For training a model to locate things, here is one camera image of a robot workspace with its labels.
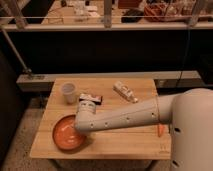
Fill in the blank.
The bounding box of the translucent plastic cup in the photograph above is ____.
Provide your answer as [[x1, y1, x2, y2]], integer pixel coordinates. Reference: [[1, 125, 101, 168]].
[[61, 82, 76, 104]]

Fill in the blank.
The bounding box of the black and white box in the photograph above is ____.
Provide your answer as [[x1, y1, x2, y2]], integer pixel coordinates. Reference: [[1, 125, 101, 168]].
[[79, 93, 102, 105]]

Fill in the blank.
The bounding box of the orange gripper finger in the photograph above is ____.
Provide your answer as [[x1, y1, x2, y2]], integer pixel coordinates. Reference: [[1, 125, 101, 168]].
[[157, 124, 165, 137]]

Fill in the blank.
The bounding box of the wooden table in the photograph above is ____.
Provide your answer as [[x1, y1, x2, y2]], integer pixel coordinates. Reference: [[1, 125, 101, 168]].
[[30, 79, 171, 160]]

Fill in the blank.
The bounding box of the orange ceramic bowl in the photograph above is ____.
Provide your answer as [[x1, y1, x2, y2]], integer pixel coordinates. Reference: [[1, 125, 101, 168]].
[[52, 115, 86, 150]]

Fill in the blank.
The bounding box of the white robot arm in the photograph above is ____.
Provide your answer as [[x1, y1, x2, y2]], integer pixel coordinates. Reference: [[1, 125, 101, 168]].
[[75, 88, 213, 171]]

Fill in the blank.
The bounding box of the diagonal metal pole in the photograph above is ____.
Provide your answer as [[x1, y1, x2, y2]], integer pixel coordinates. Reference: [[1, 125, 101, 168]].
[[1, 26, 33, 78]]

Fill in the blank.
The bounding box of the metal rail beam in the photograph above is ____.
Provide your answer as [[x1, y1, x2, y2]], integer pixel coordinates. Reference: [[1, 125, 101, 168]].
[[16, 71, 213, 92]]

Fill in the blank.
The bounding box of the white plastic bottle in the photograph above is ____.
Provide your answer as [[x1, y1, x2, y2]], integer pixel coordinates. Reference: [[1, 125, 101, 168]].
[[113, 81, 138, 103]]

